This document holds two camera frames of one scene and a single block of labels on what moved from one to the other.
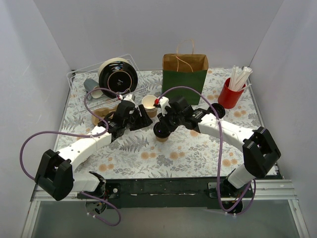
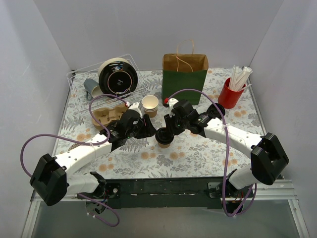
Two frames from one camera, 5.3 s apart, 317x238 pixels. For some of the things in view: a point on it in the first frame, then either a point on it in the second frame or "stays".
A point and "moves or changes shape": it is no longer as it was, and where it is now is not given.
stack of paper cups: x=148 y=102 stays
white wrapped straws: x=239 y=78 stays
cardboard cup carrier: x=101 y=112 stays
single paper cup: x=162 y=140 -> x=164 y=146
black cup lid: x=160 y=130 moves or changes shape
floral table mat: x=193 y=153 stays
